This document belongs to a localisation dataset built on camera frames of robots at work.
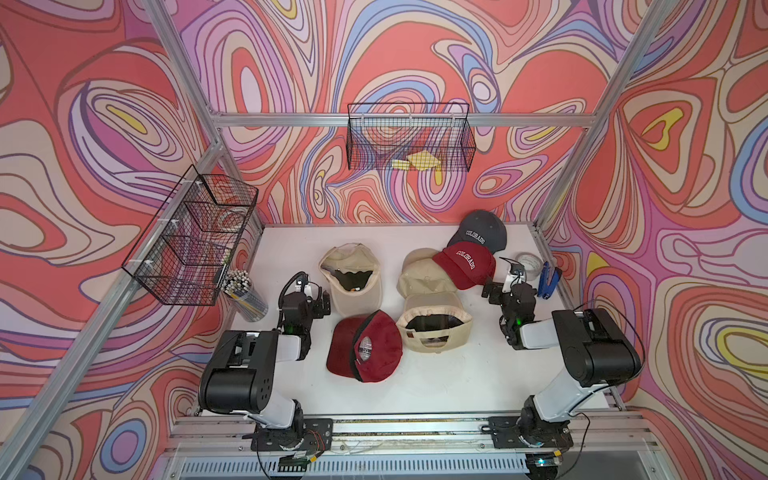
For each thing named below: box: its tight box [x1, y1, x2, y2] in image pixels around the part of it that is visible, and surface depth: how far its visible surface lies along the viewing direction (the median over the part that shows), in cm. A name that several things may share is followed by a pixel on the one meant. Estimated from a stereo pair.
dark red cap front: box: [326, 310, 403, 383], surface depth 86 cm
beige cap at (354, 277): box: [319, 243, 383, 315], surface depth 99 cm
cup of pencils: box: [222, 269, 269, 322], surface depth 84 cm
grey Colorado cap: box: [447, 209, 508, 254], surface depth 111 cm
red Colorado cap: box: [432, 242, 497, 290], surface depth 101 cm
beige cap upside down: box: [396, 292, 473, 354], surface depth 88 cm
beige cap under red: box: [396, 248, 458, 298], surface depth 99 cm
